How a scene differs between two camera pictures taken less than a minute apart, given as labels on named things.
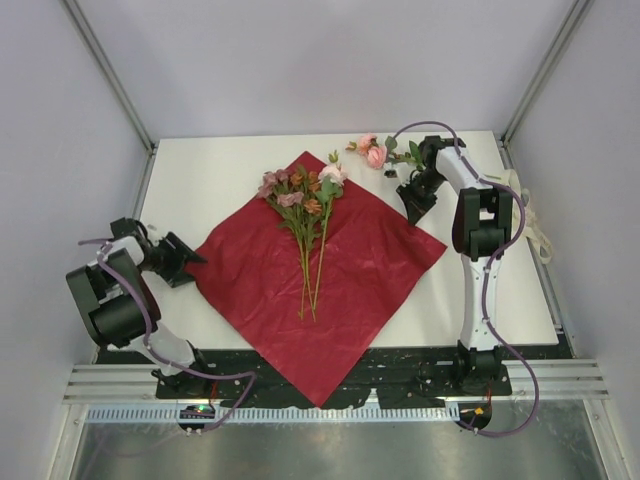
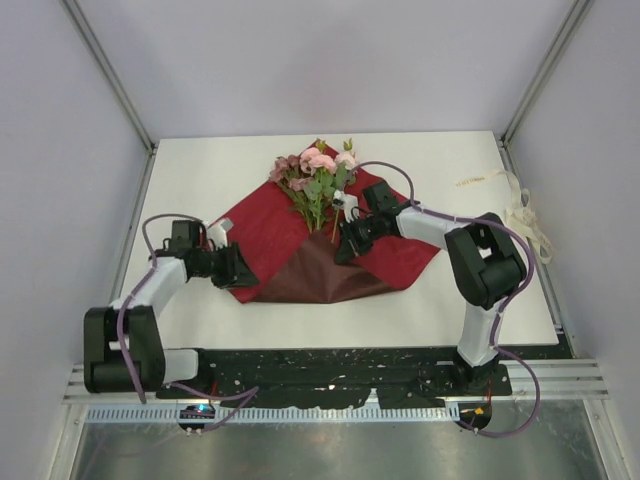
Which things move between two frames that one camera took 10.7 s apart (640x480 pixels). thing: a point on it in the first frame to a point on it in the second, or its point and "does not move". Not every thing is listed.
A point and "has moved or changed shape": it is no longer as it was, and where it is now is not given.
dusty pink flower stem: x=273 y=190 to x=293 y=185
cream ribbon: x=526 y=219 does not move
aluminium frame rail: x=531 y=379 does not move
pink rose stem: x=413 y=155 to x=319 y=163
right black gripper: x=414 y=206 to x=350 y=248
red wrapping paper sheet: x=374 y=269 has moved or changed shape
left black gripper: x=175 y=275 to x=236 y=269
